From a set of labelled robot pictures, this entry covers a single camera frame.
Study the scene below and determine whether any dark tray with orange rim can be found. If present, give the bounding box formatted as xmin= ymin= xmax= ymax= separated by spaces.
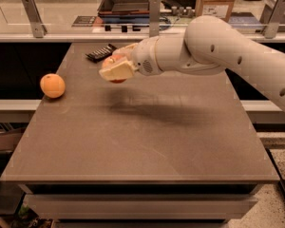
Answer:
xmin=98 ymin=0 xmax=149 ymax=17

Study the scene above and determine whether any metal glass bracket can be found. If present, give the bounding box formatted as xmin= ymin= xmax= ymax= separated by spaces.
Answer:
xmin=262 ymin=0 xmax=285 ymax=39
xmin=149 ymin=0 xmax=161 ymax=37
xmin=21 ymin=0 xmax=48 ymax=38

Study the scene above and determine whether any orange fruit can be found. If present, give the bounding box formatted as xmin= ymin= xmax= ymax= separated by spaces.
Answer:
xmin=40 ymin=73 xmax=66 ymax=99

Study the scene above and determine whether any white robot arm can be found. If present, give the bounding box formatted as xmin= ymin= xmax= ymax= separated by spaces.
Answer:
xmin=100 ymin=15 xmax=285 ymax=112

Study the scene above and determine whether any middle metal glass bracket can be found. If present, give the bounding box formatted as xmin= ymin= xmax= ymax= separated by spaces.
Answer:
xmin=149 ymin=0 xmax=161 ymax=37

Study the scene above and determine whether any drawer front under table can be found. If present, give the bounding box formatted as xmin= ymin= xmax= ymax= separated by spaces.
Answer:
xmin=25 ymin=195 xmax=257 ymax=220

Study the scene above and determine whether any right metal glass bracket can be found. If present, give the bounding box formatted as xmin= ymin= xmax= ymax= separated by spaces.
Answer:
xmin=262 ymin=0 xmax=285 ymax=39

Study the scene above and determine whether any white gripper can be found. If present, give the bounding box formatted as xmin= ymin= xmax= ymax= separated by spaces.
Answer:
xmin=99 ymin=36 xmax=162 ymax=82

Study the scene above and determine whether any red apple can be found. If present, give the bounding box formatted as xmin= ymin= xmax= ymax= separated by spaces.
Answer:
xmin=99 ymin=55 xmax=127 ymax=83

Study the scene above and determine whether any left metal glass bracket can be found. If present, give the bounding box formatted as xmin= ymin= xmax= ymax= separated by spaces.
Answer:
xmin=21 ymin=0 xmax=48 ymax=38

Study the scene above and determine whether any black rxbar chocolate bar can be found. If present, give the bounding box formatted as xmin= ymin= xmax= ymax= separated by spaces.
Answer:
xmin=86 ymin=44 xmax=117 ymax=63

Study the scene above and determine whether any cardboard box with label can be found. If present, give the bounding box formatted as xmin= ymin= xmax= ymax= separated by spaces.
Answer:
xmin=195 ymin=0 xmax=235 ymax=22

